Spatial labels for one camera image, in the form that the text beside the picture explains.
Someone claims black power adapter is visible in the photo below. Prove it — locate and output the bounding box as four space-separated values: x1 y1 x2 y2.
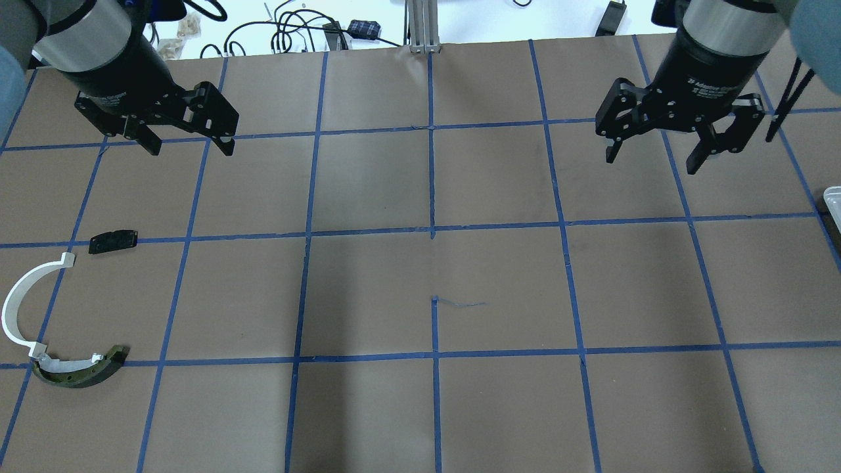
594 1 627 37

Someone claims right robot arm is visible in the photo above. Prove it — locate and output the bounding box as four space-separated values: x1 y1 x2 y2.
595 1 840 175

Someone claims small black plastic part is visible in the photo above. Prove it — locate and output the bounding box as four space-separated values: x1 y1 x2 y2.
88 229 138 255

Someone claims white semicircular bracket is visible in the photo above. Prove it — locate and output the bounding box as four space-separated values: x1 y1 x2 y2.
2 252 76 361

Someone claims dark green curved part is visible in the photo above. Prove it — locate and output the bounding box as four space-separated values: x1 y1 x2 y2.
31 345 130 389

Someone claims aluminium frame post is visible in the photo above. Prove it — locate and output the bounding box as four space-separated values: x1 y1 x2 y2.
403 1 441 54

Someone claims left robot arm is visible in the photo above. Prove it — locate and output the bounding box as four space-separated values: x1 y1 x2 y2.
1 1 239 156

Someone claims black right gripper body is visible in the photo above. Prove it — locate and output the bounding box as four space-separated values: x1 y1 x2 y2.
595 78 766 154

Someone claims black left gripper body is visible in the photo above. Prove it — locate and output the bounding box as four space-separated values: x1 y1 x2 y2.
74 81 239 141

